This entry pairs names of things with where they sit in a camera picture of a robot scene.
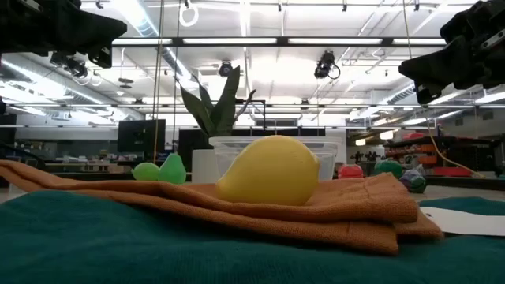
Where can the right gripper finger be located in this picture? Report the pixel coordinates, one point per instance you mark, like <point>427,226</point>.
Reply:
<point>428,94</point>
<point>446,67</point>

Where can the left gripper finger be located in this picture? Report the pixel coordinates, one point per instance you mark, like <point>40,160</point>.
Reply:
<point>100,57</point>
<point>98,29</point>

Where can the dark green toy pepper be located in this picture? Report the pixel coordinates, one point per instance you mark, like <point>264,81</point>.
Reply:
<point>388,167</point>

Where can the purple toy eggplant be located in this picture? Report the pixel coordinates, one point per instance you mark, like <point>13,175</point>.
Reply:
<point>414,182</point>

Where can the red toy tomato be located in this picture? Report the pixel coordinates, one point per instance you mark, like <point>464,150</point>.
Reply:
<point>350,172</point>

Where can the light green toy lime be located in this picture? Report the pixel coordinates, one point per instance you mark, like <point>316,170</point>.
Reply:
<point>145,172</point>

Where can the green toy pear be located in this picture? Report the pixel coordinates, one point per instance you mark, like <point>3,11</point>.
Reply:
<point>173,169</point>

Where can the yellow toy lemon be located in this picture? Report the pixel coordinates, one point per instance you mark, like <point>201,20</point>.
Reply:
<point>268,169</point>

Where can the clear plastic tupperware container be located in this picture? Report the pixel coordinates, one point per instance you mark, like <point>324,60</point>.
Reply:
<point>331,158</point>

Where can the black track spotlights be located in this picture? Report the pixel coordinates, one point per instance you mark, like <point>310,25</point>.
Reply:
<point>75,68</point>

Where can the dark storage shelf rack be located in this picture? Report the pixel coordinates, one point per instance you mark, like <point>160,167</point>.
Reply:
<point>465,152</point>

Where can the red storage bin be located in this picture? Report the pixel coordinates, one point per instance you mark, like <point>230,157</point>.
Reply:
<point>453,171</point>

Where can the black computer monitor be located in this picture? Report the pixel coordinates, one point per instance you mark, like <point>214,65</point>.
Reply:
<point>138,136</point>
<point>189,146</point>

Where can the white paper card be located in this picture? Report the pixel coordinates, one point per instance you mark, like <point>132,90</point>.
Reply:
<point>465,221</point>

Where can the green snake plant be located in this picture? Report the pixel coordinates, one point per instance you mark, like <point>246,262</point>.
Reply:
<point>225,114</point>

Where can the white round plant pot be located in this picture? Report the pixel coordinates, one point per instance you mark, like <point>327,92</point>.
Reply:
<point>203,165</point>

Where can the orange woven cloth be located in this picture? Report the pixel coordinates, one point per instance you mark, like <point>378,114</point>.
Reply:
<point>335,221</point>

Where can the dark green cloth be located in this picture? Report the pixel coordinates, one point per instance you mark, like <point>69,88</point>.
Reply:
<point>158,252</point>

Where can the black overhead frame bar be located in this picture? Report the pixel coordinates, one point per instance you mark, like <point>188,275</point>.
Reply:
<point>177,41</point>

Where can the black metal tube frame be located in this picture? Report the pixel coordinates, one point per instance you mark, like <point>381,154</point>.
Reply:
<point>260,102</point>

